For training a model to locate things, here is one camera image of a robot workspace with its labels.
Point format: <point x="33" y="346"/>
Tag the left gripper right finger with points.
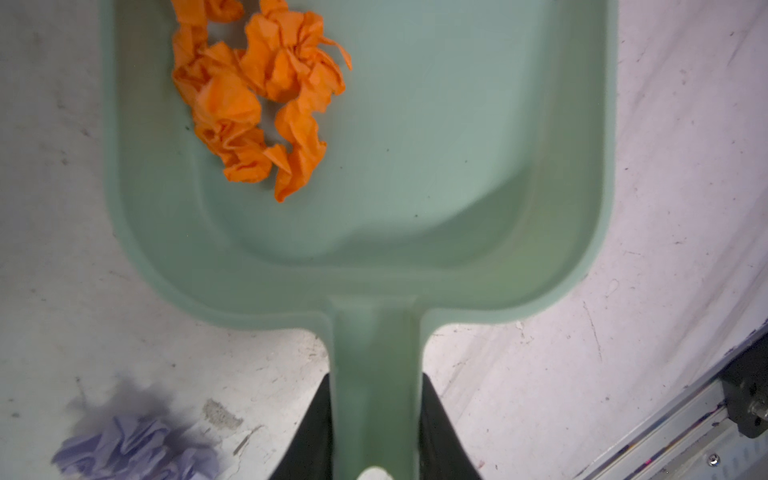
<point x="441" y="454"/>

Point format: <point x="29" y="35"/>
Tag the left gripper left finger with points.
<point x="309" y="455"/>

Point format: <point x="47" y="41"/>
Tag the green plastic dustpan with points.
<point x="468" y="179"/>

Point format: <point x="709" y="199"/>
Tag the orange scraps centre pile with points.
<point x="255" y="107"/>

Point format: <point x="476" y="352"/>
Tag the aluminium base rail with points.
<point x="715" y="429"/>

